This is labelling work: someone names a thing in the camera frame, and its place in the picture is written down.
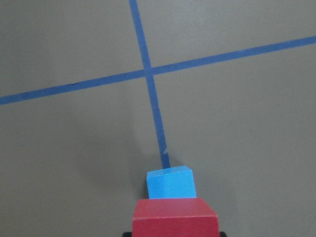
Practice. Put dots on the blue cube block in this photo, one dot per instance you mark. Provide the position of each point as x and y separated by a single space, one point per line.
174 182

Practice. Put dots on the red cube block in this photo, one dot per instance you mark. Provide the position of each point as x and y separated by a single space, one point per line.
174 217

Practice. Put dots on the long blue tape line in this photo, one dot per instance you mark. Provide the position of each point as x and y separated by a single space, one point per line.
29 95

